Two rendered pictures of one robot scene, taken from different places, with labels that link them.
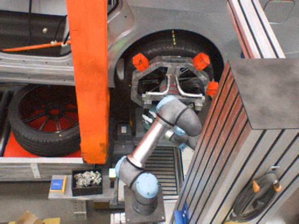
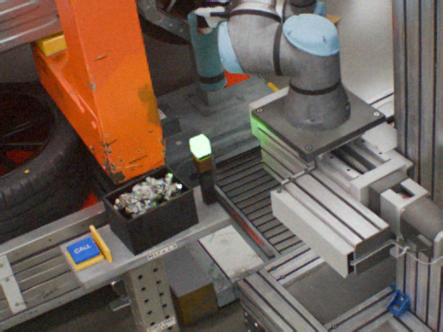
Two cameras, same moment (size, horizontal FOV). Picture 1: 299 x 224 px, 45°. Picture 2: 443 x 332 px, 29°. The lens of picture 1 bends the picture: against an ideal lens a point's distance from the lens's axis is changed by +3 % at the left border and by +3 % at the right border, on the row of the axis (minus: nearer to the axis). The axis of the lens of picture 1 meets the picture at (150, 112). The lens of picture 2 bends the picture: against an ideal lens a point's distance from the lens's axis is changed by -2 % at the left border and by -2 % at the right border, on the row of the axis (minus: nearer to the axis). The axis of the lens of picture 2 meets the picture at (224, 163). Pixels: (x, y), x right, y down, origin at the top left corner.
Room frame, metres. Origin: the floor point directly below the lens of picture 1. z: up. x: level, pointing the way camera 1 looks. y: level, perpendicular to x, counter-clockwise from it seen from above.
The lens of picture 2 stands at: (-0.67, 0.58, 1.96)
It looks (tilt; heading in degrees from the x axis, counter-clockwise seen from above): 37 degrees down; 346
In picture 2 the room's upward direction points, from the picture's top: 9 degrees counter-clockwise
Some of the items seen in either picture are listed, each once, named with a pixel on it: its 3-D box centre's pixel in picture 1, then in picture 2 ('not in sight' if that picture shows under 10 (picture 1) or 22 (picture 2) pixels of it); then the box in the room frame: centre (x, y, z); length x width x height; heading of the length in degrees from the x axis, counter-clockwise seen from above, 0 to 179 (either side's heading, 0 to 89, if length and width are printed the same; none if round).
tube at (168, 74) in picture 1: (159, 81); not in sight; (1.63, -0.02, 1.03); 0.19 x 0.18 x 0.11; 9
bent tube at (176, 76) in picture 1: (188, 83); not in sight; (1.66, -0.22, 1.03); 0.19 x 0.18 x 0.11; 9
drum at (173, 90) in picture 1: (169, 94); not in sight; (1.70, -0.11, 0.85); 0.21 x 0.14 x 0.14; 9
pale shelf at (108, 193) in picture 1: (83, 187); (144, 235); (1.09, 0.38, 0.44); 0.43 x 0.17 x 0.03; 99
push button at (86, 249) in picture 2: (56, 185); (83, 252); (1.07, 0.55, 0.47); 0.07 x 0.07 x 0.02; 9
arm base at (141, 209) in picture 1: (145, 198); (316, 94); (0.87, -0.04, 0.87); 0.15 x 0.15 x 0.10
